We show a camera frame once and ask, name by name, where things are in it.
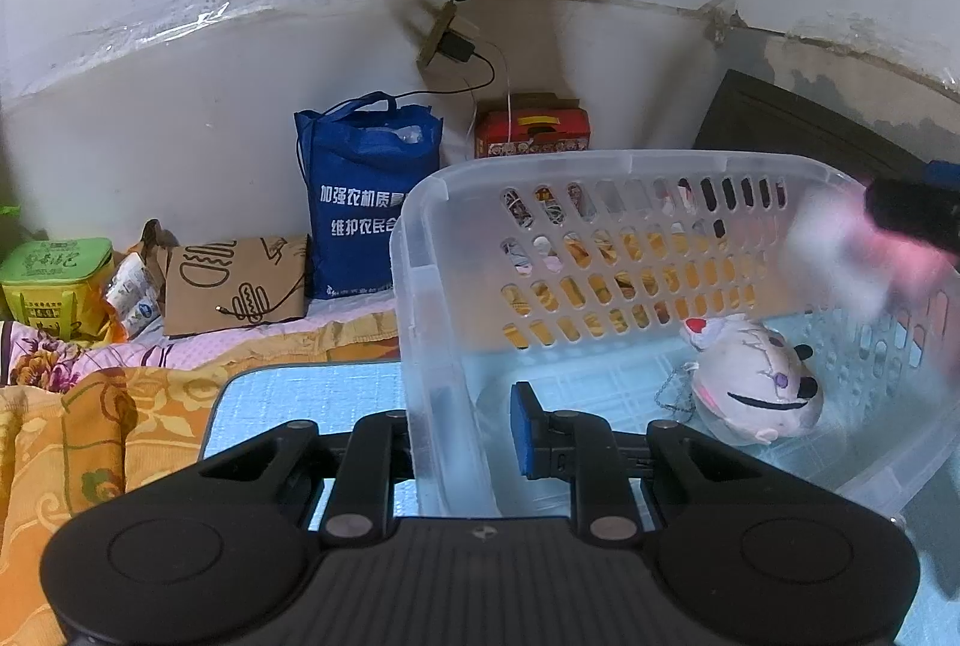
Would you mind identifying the brown paper bag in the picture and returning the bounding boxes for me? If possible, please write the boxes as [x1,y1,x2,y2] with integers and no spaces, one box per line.
[141,218,312,338]

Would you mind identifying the white cable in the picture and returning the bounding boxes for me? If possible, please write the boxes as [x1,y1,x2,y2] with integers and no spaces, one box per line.
[502,57,520,146]

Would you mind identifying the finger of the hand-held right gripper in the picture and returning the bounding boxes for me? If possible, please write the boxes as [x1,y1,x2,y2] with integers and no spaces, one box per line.
[865,161,960,254]

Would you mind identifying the dark wooden headboard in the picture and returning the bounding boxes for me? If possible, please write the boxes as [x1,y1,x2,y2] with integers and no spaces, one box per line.
[690,68,960,191]

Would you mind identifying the red printed carton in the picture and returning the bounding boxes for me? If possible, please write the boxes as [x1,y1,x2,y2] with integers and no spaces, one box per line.
[474,104,593,160]

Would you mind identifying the pink white soft toy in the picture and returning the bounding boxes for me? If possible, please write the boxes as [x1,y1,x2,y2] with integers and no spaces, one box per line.
[784,181,960,319]

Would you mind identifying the green carton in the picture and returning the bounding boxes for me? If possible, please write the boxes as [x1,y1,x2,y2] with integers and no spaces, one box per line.
[0,237,115,341]

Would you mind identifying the pink floral bedsheet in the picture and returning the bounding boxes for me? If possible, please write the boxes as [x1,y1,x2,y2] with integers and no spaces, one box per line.
[0,308,402,386]

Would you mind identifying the light blue checked mat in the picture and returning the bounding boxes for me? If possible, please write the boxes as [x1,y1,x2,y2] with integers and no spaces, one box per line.
[199,357,960,646]

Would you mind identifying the white plush keychain toy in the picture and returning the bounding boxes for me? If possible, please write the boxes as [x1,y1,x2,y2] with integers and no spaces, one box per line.
[654,314,824,446]

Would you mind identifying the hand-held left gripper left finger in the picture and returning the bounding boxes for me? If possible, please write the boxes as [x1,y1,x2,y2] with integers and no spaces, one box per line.
[199,410,417,546]

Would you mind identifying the black charger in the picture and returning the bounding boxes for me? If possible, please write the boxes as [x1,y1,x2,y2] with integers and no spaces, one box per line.
[439,32,476,67]

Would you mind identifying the blue tote bag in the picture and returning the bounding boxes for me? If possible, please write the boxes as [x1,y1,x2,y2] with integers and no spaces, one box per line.
[294,91,445,302]

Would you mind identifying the orange floral blanket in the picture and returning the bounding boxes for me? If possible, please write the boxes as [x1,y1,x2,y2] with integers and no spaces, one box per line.
[0,362,227,646]

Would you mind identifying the white snack packet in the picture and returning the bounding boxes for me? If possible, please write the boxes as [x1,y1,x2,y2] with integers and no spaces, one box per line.
[105,252,155,306]
[122,297,162,339]

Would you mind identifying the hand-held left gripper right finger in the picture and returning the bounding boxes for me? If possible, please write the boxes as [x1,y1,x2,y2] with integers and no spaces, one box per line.
[510,382,758,546]

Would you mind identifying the clear plastic perforated basket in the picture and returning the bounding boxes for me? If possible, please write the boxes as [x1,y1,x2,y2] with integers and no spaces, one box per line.
[390,149,960,519]

